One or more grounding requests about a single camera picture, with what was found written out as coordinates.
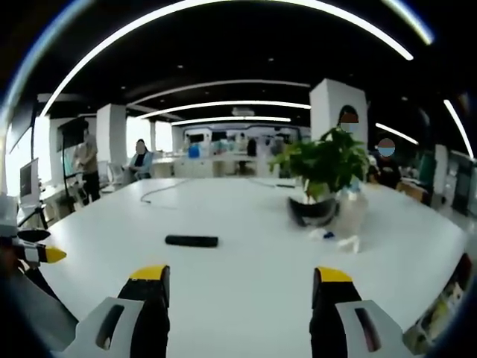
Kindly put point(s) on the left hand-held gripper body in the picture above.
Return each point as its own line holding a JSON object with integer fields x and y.
{"x": 7, "y": 216}

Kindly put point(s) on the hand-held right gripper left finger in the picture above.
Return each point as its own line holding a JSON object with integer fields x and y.
{"x": 123, "y": 320}

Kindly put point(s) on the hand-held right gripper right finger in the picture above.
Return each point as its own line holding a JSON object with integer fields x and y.
{"x": 346, "y": 320}

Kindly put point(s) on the black remote control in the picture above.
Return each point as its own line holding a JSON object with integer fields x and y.
{"x": 191, "y": 240}

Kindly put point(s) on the black tripod stand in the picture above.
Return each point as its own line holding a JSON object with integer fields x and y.
{"x": 37, "y": 216}

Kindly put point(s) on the computer monitor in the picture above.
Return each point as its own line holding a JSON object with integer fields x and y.
{"x": 28, "y": 182}

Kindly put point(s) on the white crumpled paper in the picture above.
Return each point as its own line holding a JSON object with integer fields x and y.
{"x": 348, "y": 244}

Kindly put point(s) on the small blue object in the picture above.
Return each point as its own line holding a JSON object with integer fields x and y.
{"x": 328, "y": 235}

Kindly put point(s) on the clear plastic bottle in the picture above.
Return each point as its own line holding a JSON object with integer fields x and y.
{"x": 352, "y": 212}

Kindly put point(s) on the black plant pot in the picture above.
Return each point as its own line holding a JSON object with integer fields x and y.
{"x": 313, "y": 214}

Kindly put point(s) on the black flat object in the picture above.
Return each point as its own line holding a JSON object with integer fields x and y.
{"x": 285, "y": 185}

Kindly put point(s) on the green potted plant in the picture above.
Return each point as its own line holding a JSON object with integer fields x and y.
{"x": 324, "y": 156}

